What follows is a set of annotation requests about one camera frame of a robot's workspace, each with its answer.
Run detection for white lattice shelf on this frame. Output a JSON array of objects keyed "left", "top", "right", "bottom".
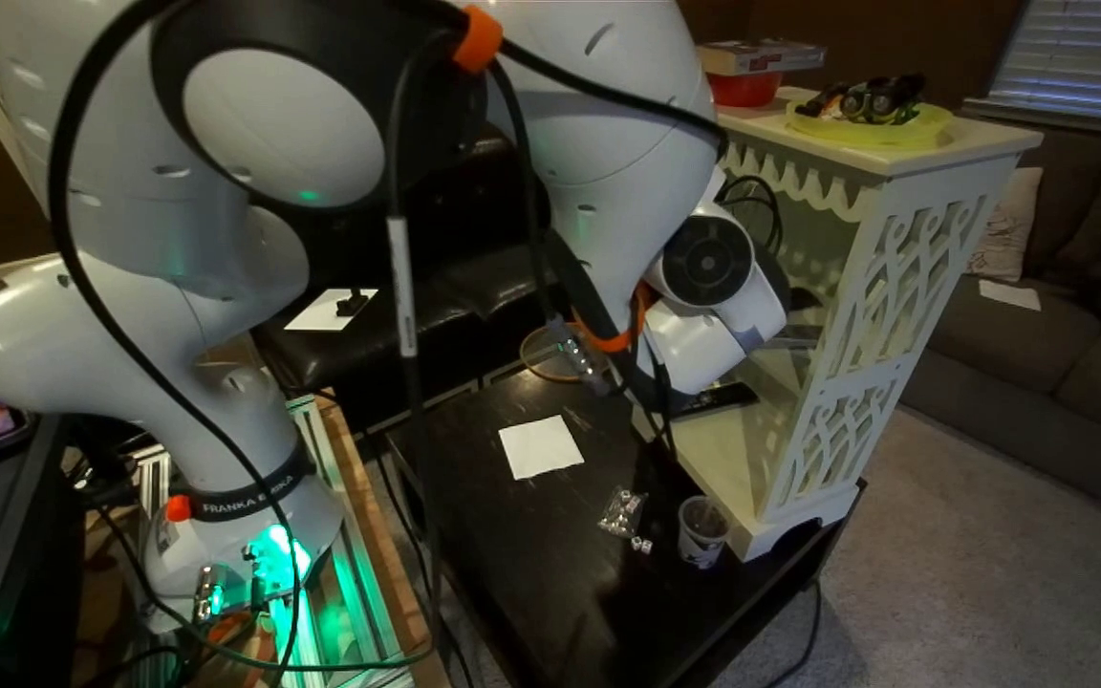
[{"left": 648, "top": 85, "right": 1046, "bottom": 564}]

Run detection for black leather sofa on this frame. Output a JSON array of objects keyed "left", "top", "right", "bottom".
[{"left": 247, "top": 120, "right": 706, "bottom": 435}]

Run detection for white paper on table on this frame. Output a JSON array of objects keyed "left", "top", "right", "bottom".
[{"left": 493, "top": 411, "right": 587, "bottom": 486}]

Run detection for small printed packet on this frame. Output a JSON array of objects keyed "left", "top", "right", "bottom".
[{"left": 597, "top": 489, "right": 646, "bottom": 539}]

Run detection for long black remote control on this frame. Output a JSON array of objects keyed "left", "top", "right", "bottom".
[{"left": 680, "top": 382, "right": 763, "bottom": 416}]

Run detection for white sheet on sofa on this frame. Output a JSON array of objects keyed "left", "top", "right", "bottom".
[{"left": 284, "top": 283, "right": 382, "bottom": 335}]

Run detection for small dark cup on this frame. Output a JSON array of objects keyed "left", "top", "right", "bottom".
[{"left": 676, "top": 492, "right": 735, "bottom": 573}]

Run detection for red bowl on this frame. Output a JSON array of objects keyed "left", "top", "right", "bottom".
[{"left": 706, "top": 70, "right": 786, "bottom": 109}]

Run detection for flat printed cardboard box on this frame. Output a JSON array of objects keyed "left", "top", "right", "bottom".
[{"left": 697, "top": 33, "right": 829, "bottom": 80}]

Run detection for black object on plate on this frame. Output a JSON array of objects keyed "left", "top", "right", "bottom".
[{"left": 790, "top": 74, "right": 930, "bottom": 130}]

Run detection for white bottle orange cap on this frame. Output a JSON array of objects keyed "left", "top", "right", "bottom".
[{"left": 140, "top": 492, "right": 219, "bottom": 601}]

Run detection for yellow-green plate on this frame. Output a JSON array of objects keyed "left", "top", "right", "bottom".
[{"left": 786, "top": 97, "right": 963, "bottom": 148}]

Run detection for small white paper sheet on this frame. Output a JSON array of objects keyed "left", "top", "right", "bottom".
[{"left": 973, "top": 274, "right": 1046, "bottom": 317}]

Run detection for light couch pillow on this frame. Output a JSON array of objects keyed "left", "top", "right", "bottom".
[{"left": 968, "top": 165, "right": 1046, "bottom": 286}]

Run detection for olive fabric couch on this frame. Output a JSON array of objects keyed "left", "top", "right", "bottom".
[{"left": 899, "top": 127, "right": 1101, "bottom": 526}]

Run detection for window blinds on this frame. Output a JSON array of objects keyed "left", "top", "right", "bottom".
[{"left": 963, "top": 0, "right": 1101, "bottom": 140}]

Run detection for black equipment stand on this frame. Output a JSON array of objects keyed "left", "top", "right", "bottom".
[{"left": 0, "top": 416, "right": 85, "bottom": 688}]

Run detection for orange cable clip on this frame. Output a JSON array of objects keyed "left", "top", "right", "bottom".
[
  {"left": 567, "top": 283, "right": 656, "bottom": 358},
  {"left": 450, "top": 5, "right": 509, "bottom": 77}
]

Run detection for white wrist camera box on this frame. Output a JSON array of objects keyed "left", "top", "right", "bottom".
[{"left": 636, "top": 303, "right": 755, "bottom": 397}]

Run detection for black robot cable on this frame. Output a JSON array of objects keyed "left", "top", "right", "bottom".
[{"left": 47, "top": 0, "right": 735, "bottom": 674}]

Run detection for wooden robot mount table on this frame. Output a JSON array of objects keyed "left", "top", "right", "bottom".
[{"left": 65, "top": 392, "right": 450, "bottom": 688}]

